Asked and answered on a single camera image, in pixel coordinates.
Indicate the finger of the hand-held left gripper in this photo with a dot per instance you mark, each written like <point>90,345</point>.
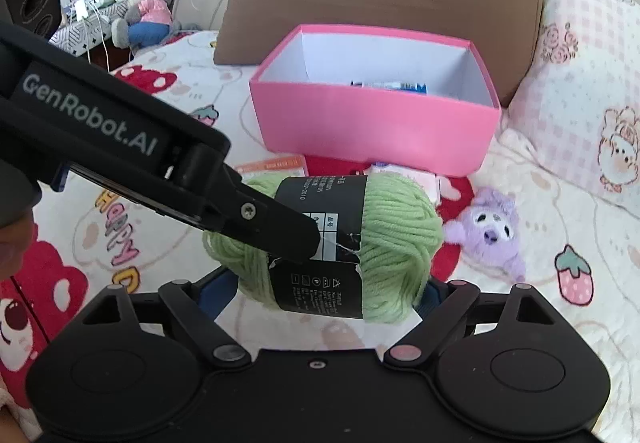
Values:
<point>280,233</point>

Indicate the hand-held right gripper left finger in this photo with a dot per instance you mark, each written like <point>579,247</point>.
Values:
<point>217,295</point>

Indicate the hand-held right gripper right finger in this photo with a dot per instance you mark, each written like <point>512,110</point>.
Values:
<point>432,303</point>

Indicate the grey orange card box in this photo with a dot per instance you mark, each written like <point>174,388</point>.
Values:
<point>280,168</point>

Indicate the green yarn ball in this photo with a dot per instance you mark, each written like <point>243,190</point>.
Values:
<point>400,233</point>

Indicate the purple plush toy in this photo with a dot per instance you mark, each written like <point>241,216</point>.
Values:
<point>495,243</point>

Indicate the white wet wipes pack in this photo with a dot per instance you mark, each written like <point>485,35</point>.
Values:
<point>425,180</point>

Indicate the pink cardboard box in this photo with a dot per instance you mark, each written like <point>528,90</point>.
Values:
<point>375,128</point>

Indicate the blue wet wipes pack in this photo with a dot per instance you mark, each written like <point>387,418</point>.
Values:
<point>390,86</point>

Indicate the person's left hand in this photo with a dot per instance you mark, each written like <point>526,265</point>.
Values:
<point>12,248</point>

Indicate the patterned side table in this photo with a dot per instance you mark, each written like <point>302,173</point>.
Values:
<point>75,35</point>

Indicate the white charger plug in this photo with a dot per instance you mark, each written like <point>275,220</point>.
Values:
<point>82,10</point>

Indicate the bear printed blanket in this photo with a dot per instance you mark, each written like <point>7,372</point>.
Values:
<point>550,233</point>

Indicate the pink checked pillow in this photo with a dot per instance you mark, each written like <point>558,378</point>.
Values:
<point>590,73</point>

